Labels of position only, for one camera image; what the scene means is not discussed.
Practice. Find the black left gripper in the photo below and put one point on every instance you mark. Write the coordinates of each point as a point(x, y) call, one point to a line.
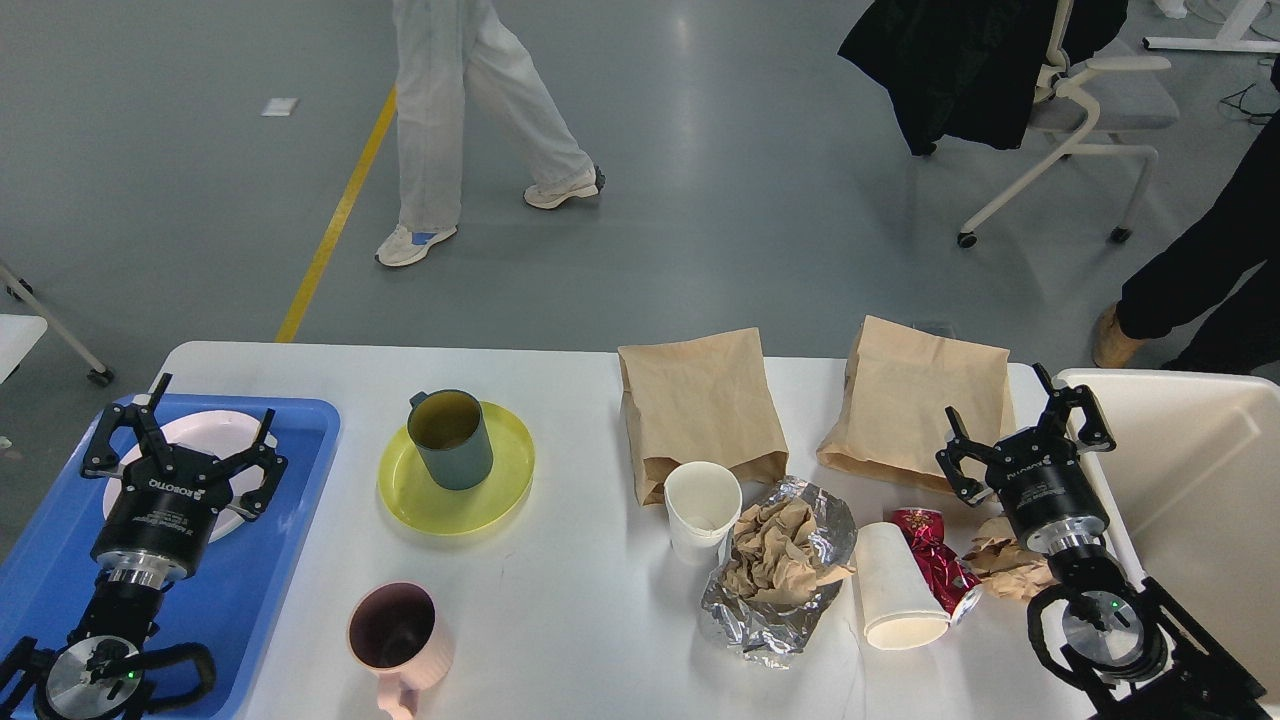
point(160, 519)

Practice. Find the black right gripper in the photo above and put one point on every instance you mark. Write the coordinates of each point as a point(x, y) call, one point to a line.
point(1050, 490)

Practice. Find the yellow plastic plate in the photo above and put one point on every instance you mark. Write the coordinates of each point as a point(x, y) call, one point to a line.
point(412, 497)

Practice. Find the pink mug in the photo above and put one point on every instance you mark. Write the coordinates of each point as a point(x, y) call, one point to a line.
point(395, 631)

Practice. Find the dark green mug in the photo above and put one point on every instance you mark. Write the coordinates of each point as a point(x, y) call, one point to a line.
point(448, 429)

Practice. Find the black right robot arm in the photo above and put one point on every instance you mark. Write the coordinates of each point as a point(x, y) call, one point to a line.
point(1132, 648)

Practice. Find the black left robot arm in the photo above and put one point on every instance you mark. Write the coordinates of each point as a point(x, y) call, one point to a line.
point(104, 670)

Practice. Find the pink plate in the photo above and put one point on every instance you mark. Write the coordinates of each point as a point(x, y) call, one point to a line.
point(215, 432)

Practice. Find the small crumpled brown paper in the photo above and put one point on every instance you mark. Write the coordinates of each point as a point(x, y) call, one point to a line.
point(1003, 567)

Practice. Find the blue plastic tray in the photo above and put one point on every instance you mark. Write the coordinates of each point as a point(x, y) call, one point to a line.
point(233, 600)

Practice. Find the red snack wrapper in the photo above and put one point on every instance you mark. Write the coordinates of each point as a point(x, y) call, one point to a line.
point(951, 581)

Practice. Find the right brown paper bag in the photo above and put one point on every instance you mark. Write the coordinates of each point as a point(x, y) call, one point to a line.
point(898, 384)

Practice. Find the brown paper bag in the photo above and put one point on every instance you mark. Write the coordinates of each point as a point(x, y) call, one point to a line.
point(898, 384)
point(700, 400)

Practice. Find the white plastic bin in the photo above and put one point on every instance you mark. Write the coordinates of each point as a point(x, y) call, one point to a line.
point(1194, 479)

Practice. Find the lying white paper cup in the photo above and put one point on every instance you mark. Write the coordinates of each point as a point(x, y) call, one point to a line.
point(899, 610)

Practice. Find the white side table left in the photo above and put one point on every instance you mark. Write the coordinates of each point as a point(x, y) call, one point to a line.
point(20, 333)

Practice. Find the crumpled brown paper in foil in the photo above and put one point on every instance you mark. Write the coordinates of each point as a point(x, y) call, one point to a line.
point(772, 556)

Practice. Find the crumpled aluminium foil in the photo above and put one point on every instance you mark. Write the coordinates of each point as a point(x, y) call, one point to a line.
point(772, 634)

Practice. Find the person in black trousers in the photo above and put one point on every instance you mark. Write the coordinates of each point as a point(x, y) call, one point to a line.
point(1223, 268)

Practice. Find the left brown paper bag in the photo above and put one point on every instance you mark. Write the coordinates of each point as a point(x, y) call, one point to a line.
point(700, 400)

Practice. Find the upright white paper cup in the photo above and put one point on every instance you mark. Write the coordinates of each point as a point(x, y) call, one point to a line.
point(703, 502)

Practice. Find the white office chair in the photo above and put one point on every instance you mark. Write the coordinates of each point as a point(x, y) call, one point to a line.
point(1095, 108)

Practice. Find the black jacket on chair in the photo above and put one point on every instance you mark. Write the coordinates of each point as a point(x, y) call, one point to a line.
point(966, 69)

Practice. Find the white desk leg background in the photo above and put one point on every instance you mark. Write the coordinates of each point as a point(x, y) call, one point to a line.
point(1229, 39)

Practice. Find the person in white trousers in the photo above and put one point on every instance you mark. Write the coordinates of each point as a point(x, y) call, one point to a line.
point(449, 52)

